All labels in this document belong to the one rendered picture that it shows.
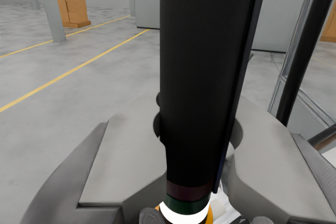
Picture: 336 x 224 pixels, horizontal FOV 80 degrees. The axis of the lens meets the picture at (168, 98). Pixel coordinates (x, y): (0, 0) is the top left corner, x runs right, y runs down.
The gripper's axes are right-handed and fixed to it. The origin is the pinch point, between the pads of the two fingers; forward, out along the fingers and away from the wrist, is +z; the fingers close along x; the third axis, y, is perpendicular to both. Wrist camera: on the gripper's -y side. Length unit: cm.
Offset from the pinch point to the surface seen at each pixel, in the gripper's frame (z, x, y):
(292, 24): 506, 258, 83
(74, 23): 720, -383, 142
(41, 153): 127, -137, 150
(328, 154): 22.4, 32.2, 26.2
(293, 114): 95, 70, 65
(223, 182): 20.8, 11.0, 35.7
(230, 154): 29.5, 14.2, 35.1
